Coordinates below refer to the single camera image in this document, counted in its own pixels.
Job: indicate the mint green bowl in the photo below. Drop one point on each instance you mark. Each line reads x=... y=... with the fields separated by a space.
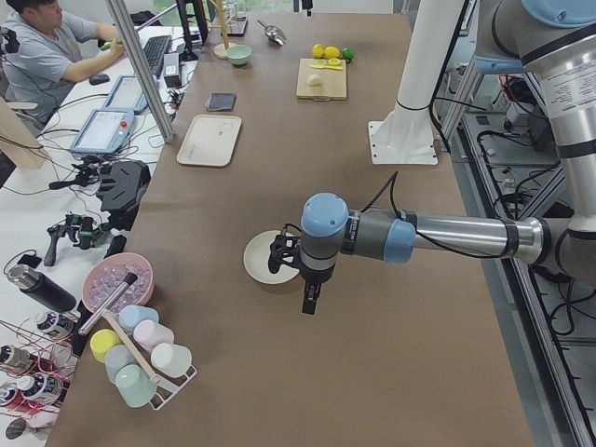
x=239 y=55

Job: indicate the computer mouse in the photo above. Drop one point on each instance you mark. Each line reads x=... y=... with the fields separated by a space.
x=98 y=79

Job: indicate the pink cup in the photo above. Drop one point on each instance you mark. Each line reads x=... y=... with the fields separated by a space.
x=149 y=334

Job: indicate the mint green cup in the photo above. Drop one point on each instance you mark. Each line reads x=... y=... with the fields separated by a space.
x=135 y=386

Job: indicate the white bun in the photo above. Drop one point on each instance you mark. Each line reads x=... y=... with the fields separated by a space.
x=313 y=80

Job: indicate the whole yellow lemon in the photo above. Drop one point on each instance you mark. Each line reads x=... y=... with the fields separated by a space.
x=331 y=52
x=318 y=51

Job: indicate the grey folded cloth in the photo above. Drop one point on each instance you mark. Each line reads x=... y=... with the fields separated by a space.
x=221 y=102

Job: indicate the green lime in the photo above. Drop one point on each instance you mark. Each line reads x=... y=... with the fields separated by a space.
x=348 y=54

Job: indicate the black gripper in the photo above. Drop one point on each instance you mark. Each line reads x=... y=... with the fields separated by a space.
x=313 y=277

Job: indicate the cream rectangular tray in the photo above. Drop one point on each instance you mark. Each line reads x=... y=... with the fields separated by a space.
x=210 y=141

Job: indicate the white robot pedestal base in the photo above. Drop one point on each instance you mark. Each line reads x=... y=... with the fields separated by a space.
x=406 y=135

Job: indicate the yellow plastic knife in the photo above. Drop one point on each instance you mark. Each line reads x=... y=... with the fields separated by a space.
x=326 y=67

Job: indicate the blue teach pendant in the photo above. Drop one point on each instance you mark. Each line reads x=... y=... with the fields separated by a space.
x=127 y=93
x=104 y=132

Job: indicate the silver rod with black tip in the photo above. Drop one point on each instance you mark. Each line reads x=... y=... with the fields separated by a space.
x=129 y=279

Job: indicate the aluminium frame post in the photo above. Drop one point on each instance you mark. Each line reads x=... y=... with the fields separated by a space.
x=131 y=41

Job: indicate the grey cup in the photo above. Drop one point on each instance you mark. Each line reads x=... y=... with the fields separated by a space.
x=116 y=359

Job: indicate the wooden mug tree stand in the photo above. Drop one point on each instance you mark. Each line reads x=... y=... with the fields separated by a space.
x=220 y=51

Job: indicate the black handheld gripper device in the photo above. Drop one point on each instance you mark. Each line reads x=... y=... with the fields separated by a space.
x=82 y=230

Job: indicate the seated person in grey shirt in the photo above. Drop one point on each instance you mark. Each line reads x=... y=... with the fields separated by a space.
x=57 y=50

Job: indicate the yellow cup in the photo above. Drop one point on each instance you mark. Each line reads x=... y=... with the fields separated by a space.
x=102 y=341

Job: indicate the light blue cup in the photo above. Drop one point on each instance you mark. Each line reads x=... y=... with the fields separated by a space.
x=131 y=315

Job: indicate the black plastic stand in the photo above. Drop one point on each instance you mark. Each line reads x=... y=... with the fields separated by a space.
x=122 y=186

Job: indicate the wooden cutting board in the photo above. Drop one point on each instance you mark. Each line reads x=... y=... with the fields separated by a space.
x=333 y=87

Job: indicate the pink bowl of ice cubes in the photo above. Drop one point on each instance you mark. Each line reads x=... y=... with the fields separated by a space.
x=109 y=273

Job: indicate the black keyboard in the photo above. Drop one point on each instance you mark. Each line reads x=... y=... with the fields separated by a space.
x=155 y=48

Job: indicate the white cup rack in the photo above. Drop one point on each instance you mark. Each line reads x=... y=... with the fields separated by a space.
x=167 y=387

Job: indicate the metal scoop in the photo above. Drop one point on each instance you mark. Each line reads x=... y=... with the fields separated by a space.
x=273 y=33

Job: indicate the white cup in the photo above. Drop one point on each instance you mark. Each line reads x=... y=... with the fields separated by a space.
x=173 y=360

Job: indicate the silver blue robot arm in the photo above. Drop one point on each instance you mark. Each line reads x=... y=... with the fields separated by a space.
x=555 y=40

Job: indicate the white round plate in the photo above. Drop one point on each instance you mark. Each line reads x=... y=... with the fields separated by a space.
x=255 y=260

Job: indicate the black thermos bottle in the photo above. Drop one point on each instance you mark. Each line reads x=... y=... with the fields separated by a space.
x=41 y=288

